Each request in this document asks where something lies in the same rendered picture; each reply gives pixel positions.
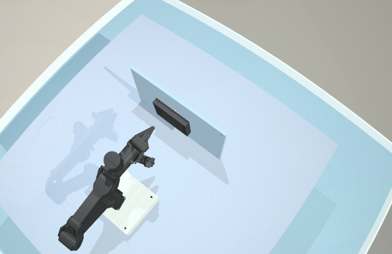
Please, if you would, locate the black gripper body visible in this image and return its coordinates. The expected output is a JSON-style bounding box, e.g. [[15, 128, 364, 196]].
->
[[119, 135, 149, 166]]

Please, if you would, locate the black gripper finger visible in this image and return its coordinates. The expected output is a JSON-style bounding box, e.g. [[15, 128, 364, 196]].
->
[[136, 126, 155, 146]]

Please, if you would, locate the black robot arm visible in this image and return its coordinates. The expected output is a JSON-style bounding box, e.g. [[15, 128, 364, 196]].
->
[[58, 151, 155, 251]]

